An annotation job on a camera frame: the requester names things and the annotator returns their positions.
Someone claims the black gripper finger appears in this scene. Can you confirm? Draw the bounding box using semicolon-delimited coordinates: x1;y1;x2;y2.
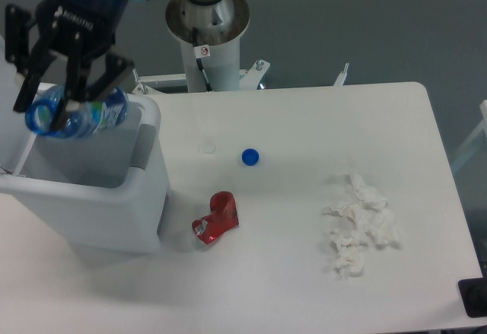
5;4;57;113
49;31;135;132

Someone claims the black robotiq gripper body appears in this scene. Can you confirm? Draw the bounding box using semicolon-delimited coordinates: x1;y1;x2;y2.
29;0;128;68

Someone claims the clear blue plastic bottle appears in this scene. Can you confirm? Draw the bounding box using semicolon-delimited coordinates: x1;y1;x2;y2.
24;85;129;139

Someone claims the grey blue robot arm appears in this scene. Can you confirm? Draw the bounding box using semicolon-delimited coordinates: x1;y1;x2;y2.
5;0;221;131

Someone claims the white trash can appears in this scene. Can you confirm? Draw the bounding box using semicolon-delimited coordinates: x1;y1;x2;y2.
1;94;170;253

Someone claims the blue bottle cap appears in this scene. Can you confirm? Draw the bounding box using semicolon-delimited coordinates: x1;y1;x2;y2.
241;148;260;167

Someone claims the crushed red can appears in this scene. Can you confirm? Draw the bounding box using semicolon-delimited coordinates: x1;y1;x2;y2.
191;191;240;251

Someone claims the crumpled white tissue paper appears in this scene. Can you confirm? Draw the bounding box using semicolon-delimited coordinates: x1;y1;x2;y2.
322;169;401;279

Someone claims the black device at edge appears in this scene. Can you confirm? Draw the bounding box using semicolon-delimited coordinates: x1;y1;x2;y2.
458;278;486;318

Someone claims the black cable on pedestal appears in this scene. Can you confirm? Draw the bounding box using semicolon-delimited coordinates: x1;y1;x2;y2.
192;26;214;93

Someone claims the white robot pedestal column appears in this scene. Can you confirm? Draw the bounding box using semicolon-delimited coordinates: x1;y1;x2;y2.
165;0;250;84

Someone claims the white metal base frame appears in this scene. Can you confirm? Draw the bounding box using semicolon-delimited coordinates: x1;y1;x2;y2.
131;59;351;95

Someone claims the white frame at right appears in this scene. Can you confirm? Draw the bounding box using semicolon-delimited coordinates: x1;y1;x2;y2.
450;100;486;176

